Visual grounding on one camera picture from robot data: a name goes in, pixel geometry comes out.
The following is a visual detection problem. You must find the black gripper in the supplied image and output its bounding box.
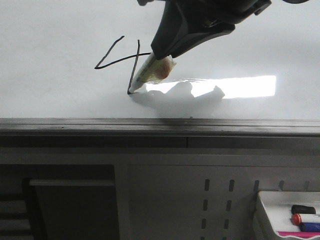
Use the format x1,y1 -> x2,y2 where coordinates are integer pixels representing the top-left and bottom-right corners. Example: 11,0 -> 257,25
151,0 -> 272,60

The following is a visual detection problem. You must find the white black whiteboard marker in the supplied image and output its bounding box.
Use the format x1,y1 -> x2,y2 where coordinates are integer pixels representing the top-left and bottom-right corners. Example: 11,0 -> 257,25
127,53 -> 176,95

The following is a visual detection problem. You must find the white whiteboard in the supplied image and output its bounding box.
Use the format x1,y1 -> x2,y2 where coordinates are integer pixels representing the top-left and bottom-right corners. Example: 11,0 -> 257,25
0,0 -> 320,148

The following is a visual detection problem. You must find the white slotted shelf panel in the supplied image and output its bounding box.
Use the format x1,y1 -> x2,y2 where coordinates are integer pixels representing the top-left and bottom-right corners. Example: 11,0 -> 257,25
115,154 -> 320,240

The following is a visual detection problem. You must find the white plastic tray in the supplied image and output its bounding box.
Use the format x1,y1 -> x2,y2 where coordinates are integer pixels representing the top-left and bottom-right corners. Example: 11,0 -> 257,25
253,191 -> 320,240

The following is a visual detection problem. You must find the dark cabinet unit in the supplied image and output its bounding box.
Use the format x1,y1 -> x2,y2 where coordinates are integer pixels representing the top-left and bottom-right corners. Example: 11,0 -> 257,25
0,165 -> 120,240

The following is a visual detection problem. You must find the red capped marker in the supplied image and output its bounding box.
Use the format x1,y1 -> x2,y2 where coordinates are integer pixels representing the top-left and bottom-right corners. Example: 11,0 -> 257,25
291,213 -> 320,226

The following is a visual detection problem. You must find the blue capped marker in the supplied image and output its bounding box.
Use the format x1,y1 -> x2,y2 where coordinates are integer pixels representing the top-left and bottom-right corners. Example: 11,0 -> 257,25
299,222 -> 320,233

